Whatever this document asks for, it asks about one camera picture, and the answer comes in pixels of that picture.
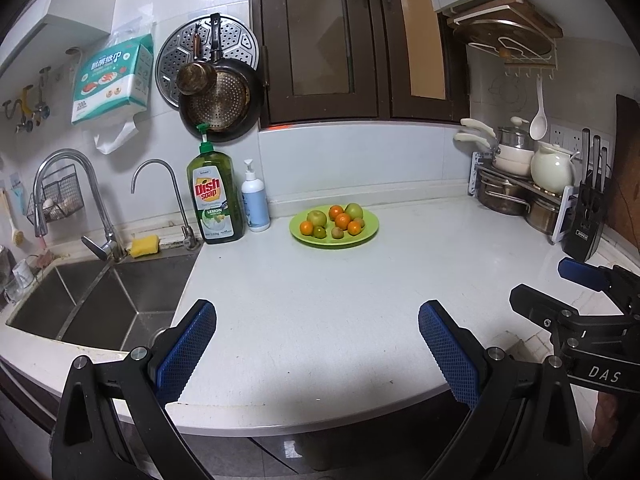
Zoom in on black wire basket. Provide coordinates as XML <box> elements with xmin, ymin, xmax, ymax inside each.
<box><xmin>26</xmin><ymin>164</ymin><xmax>85</xmax><ymax>226</ymax></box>

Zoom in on white ladle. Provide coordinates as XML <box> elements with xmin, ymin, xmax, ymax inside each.
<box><xmin>529</xmin><ymin>76</ymin><xmax>549</xmax><ymax>141</ymax></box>

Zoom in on large chrome faucet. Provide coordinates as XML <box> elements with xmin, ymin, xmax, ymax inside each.
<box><xmin>32</xmin><ymin>149</ymin><xmax>127</xmax><ymax>262</ymax></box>

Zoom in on wall hooks with utensils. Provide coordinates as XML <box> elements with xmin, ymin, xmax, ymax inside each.
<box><xmin>0</xmin><ymin>65</ymin><xmax>52</xmax><ymax>134</ymax></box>

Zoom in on steel pot with lid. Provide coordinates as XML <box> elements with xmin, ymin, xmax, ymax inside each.
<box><xmin>497</xmin><ymin>116</ymin><xmax>532</xmax><ymax>152</ymax></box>

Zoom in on white pot rack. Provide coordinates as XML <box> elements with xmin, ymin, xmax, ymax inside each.
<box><xmin>469</xmin><ymin>152</ymin><xmax>581</xmax><ymax>245</ymax></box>

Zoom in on stainless steel pot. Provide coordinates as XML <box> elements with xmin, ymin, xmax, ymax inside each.
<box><xmin>525</xmin><ymin>194</ymin><xmax>566</xmax><ymax>235</ymax></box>
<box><xmin>477</xmin><ymin>170</ymin><xmax>531</xmax><ymax>216</ymax></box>

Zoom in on dish brush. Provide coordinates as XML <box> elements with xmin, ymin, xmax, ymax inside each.
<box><xmin>0</xmin><ymin>189</ymin><xmax>27</xmax><ymax>249</ymax></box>

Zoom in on white ceramic pot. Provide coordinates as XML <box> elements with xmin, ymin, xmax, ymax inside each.
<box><xmin>530</xmin><ymin>142</ymin><xmax>575</xmax><ymax>195</ymax></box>

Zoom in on person's right hand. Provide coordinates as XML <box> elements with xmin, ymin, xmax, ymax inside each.
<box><xmin>592</xmin><ymin>389</ymin><xmax>624</xmax><ymax>442</ymax></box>

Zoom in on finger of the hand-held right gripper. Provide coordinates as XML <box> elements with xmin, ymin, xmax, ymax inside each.
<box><xmin>557</xmin><ymin>257</ymin><xmax>640</xmax><ymax>313</ymax></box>
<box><xmin>509</xmin><ymin>283</ymin><xmax>637</xmax><ymax>347</ymax></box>

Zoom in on green plate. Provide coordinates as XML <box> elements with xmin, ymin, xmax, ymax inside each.
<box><xmin>289</xmin><ymin>205</ymin><xmax>380</xmax><ymax>250</ymax></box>

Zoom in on round perforated steamer plate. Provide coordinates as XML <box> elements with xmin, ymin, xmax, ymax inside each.
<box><xmin>155</xmin><ymin>16</ymin><xmax>261</xmax><ymax>112</ymax></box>

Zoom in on thin curved faucet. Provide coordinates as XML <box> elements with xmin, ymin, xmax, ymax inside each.
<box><xmin>131</xmin><ymin>159</ymin><xmax>202</xmax><ymax>251</ymax></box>

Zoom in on paper towel pack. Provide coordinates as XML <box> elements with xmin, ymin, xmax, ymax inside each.
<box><xmin>71</xmin><ymin>15</ymin><xmax>156</xmax><ymax>156</ymax></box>

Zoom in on black frying pan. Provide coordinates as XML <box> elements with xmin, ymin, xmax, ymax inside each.
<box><xmin>178</xmin><ymin>12</ymin><xmax>266</xmax><ymax>142</ymax></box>

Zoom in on perforated metal colander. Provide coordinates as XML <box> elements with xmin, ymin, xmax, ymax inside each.
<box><xmin>187</xmin><ymin>71</ymin><xmax>251</xmax><ymax>131</ymax></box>

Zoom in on stainless steel sink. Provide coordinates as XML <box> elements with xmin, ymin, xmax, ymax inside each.
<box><xmin>5</xmin><ymin>251</ymin><xmax>202</xmax><ymax>354</ymax></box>

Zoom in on white wire wall rack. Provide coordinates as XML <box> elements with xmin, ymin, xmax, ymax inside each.
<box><xmin>450</xmin><ymin>0</ymin><xmax>563</xmax><ymax>81</ymax></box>

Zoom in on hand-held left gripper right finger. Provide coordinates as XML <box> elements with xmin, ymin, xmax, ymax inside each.
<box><xmin>418</xmin><ymin>300</ymin><xmax>588</xmax><ymax>480</ymax></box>

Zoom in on white wall outlets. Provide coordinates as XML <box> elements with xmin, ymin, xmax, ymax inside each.
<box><xmin>550</xmin><ymin>124</ymin><xmax>615</xmax><ymax>162</ymax></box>

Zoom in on yellow sponge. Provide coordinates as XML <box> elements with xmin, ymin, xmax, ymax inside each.
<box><xmin>130</xmin><ymin>234</ymin><xmax>161</xmax><ymax>257</ymax></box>

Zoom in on white pump bottle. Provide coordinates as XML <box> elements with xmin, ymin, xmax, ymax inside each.
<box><xmin>241</xmin><ymin>159</ymin><xmax>271</xmax><ymax>233</ymax></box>

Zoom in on wooden cutting boards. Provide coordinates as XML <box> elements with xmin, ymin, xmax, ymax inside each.
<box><xmin>446</xmin><ymin>0</ymin><xmax>564</xmax><ymax>41</ymax></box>

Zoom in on clear cup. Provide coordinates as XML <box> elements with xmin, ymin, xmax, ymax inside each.
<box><xmin>11</xmin><ymin>259</ymin><xmax>37</xmax><ymax>292</ymax></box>

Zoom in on black knife block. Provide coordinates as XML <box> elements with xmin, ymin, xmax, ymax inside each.
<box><xmin>562</xmin><ymin>130</ymin><xmax>613</xmax><ymax>262</ymax></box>

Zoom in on white saucepan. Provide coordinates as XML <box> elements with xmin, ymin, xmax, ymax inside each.
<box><xmin>460</xmin><ymin>118</ymin><xmax>533</xmax><ymax>166</ymax></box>
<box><xmin>453</xmin><ymin>131</ymin><xmax>533</xmax><ymax>177</ymax></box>

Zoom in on green dish soap bottle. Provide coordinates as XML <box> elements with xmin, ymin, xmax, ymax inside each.
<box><xmin>186</xmin><ymin>123</ymin><xmax>247</xmax><ymax>246</ymax></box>

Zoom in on small copper pot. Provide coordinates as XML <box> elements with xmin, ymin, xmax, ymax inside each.
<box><xmin>176</xmin><ymin>22</ymin><xmax>219</xmax><ymax>97</ymax></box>

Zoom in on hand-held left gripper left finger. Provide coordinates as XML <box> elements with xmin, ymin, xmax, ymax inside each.
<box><xmin>50</xmin><ymin>299</ymin><xmax>218</xmax><ymax>480</ymax></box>

